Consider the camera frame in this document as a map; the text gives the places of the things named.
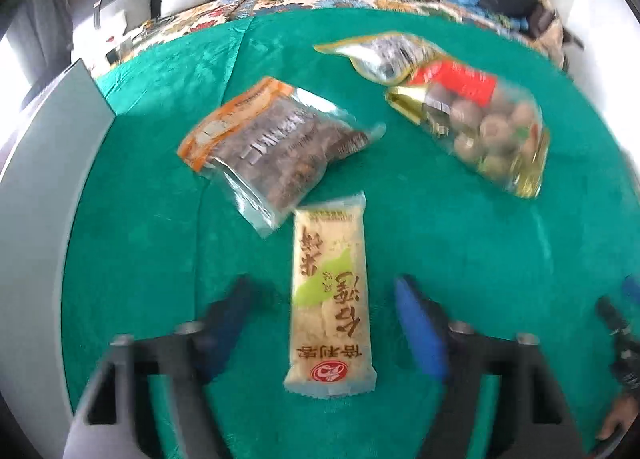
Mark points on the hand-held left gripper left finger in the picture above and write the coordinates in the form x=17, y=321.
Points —
x=227, y=324

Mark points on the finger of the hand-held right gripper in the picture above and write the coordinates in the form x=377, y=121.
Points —
x=633, y=287
x=617, y=334

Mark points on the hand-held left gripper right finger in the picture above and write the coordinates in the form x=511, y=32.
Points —
x=420, y=329

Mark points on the beige rice cracker packet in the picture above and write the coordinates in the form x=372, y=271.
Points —
x=325, y=249

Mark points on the brown snack packet orange label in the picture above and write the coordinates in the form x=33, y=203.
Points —
x=280, y=149

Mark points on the round ball snack packet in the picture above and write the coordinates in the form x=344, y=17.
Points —
x=495, y=134

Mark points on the silver gold snack packet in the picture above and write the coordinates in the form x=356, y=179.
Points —
x=385, y=54

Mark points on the person's right hand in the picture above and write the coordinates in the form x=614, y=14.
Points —
x=616, y=414

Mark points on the green satin bed cloth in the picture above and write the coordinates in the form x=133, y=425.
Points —
x=150, y=239

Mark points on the beige printed cloth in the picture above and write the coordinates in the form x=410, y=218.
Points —
x=542, y=14

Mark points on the floral bed sheet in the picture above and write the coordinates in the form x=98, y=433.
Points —
x=190, y=21

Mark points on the grey curtain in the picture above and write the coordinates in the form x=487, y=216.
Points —
x=40, y=14

